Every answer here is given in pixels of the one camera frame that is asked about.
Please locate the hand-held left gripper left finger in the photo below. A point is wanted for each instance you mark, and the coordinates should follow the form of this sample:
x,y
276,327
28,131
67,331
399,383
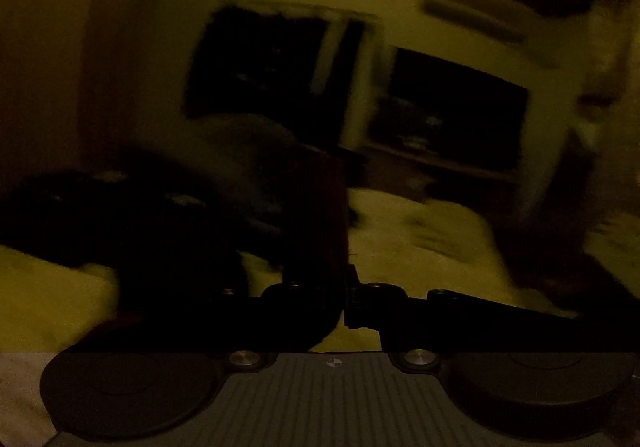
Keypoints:
x,y
300,307

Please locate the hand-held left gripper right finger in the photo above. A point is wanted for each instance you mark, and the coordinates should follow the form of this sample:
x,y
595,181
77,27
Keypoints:
x,y
352,297

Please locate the bed with leaf-print duvet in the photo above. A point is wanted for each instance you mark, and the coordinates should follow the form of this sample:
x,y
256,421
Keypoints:
x,y
425,252

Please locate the black garment pile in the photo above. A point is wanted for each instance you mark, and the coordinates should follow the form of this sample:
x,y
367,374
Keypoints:
x,y
125,237

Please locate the pale curtain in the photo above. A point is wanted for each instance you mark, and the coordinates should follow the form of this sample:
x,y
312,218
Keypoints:
x,y
607,77

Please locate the wall air conditioner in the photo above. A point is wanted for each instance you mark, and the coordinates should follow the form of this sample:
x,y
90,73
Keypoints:
x,y
475,9

